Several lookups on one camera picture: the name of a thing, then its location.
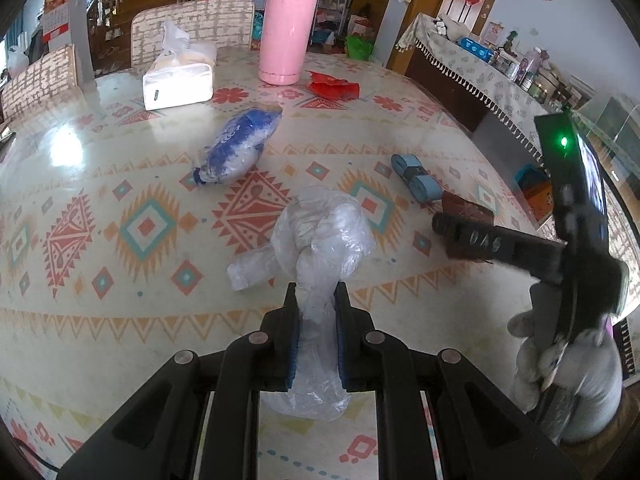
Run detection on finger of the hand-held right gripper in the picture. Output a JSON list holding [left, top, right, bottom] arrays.
[[431, 212, 566, 283]]

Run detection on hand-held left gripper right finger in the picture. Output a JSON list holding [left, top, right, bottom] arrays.
[[334, 282, 583, 480]]

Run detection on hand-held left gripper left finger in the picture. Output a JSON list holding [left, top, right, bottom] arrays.
[[57, 282, 301, 480]]

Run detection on dark red wallet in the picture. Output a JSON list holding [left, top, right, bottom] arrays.
[[432, 191, 496, 261]]

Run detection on clear plastic bag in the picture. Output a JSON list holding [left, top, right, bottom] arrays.
[[227, 185, 378, 421]]

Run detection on person's right hand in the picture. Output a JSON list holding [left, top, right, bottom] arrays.
[[507, 310, 623, 443]]

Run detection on side table with leaf cloth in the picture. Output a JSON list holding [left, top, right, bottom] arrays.
[[395, 12, 596, 133]]

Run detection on blue tissue packet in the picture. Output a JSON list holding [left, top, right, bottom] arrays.
[[459, 37, 493, 63]]

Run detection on blue white plastic bag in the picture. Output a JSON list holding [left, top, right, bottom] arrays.
[[192, 107, 283, 187]]

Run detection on red crumpled wrapper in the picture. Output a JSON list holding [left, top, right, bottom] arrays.
[[306, 71, 361, 101]]

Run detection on green bag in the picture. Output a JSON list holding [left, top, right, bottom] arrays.
[[345, 35, 375, 58]]

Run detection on white tissue pack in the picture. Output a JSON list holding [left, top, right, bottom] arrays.
[[142, 20, 218, 111]]

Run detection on pink thermos bottle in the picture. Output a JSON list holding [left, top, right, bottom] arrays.
[[258, 0, 318, 85]]

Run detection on patterned chair back middle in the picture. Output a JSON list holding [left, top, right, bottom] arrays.
[[131, 0, 256, 68]]

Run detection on patterned chair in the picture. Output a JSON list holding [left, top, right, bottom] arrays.
[[0, 44, 85, 121], [131, 0, 256, 68]]

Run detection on patterned chair back left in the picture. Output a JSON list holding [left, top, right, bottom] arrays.
[[0, 44, 85, 121]]

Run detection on blue strap roll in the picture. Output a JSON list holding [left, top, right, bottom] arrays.
[[391, 154, 445, 203]]

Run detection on red wall calendar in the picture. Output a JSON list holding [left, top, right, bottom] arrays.
[[42, 0, 73, 41]]

